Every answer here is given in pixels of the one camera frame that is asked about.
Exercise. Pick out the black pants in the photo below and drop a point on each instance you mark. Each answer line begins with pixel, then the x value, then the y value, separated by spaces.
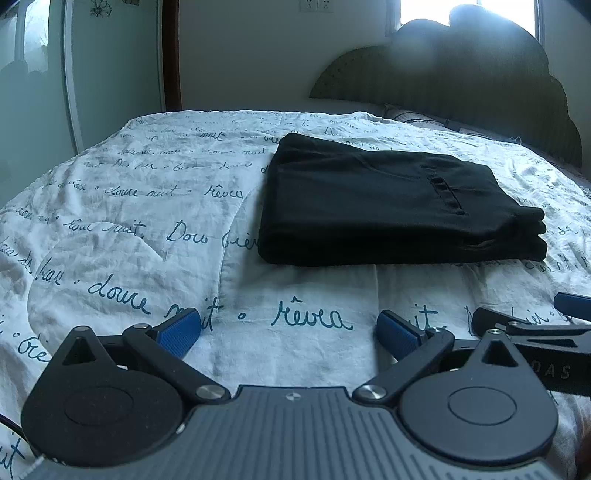
pixel 369 207

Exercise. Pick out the dark green scalloped headboard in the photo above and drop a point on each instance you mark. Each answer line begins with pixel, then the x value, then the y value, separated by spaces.
pixel 461 78

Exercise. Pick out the mirrored wardrobe door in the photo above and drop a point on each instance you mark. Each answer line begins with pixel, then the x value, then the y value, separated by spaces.
pixel 106 69

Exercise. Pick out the brown wooden wardrobe frame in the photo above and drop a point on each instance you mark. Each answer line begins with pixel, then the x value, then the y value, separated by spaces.
pixel 171 55

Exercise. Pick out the striped pillow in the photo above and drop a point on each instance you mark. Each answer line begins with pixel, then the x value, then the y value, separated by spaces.
pixel 415 116

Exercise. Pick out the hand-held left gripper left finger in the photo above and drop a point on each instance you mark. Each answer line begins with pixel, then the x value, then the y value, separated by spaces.
pixel 178 333

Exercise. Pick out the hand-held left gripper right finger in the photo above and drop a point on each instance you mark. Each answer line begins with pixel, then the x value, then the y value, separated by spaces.
pixel 398 334

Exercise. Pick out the white script-printed quilt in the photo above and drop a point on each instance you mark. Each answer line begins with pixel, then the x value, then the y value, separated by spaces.
pixel 138 207

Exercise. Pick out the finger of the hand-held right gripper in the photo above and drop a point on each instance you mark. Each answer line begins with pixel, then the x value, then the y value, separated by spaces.
pixel 575 305
pixel 489 318

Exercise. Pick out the bright window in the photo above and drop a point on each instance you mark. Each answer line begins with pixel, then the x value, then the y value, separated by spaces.
pixel 425 9

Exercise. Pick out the white wall socket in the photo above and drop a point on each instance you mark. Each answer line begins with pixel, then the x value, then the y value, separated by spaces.
pixel 326 4
pixel 308 4

